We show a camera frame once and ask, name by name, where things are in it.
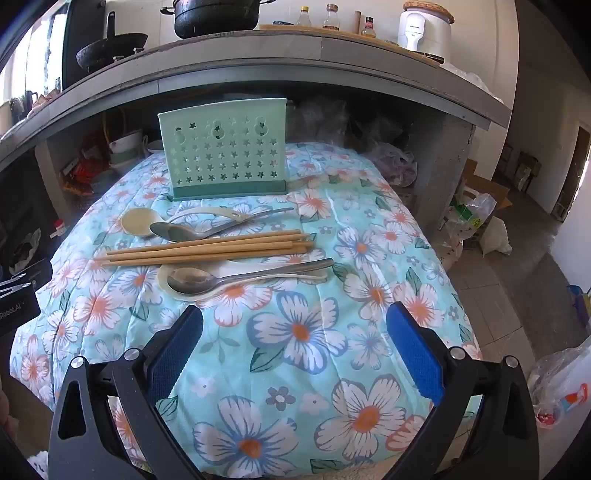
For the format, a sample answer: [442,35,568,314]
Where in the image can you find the black wok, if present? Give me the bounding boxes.
[76,13,149,72]

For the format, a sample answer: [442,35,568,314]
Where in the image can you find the white kitchen appliance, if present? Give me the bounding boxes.
[398,9,452,63]

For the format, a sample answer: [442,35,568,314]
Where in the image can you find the blue container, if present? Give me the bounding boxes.
[567,285,591,326]

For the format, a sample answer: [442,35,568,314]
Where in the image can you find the rice bag in clear plastic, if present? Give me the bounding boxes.
[441,193,498,268]

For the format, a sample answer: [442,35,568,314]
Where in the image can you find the woven round lid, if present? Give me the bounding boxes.
[403,1,455,25]

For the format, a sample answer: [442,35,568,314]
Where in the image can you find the cream plastic spoon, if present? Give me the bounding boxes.
[121,206,259,238]
[157,263,329,303]

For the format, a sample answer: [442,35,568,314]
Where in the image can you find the black appliance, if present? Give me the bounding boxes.
[62,0,108,88]

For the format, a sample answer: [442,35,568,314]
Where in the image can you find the purple plastic bag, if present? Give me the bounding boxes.
[367,141,419,188]

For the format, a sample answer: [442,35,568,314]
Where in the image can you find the metal spoon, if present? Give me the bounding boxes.
[166,258,334,295]
[149,208,295,243]

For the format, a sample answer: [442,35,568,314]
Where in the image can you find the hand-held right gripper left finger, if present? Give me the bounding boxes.
[48,305,205,480]

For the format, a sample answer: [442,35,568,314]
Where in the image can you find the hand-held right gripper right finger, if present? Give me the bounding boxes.
[385,301,541,480]

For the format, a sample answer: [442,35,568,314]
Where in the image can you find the green star-cutout utensil holder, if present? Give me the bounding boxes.
[158,98,288,201]

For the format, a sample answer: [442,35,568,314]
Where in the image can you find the red snack packets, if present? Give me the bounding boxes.
[62,138,109,195]

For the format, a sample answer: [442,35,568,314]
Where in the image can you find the plastic bag with red items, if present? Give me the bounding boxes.
[529,337,591,430]

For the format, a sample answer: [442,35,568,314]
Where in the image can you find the floral turquoise blanket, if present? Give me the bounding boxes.
[9,141,483,480]

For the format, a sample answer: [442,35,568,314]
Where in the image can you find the cardboard box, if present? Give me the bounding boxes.
[459,159,513,210]

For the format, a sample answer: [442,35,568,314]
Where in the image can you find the stack of white bowls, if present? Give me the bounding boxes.
[109,130,144,164]

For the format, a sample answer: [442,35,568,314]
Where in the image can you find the white sack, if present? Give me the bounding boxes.
[480,216,513,257]

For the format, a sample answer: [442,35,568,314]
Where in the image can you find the black cooking pot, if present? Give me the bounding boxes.
[161,0,277,40]

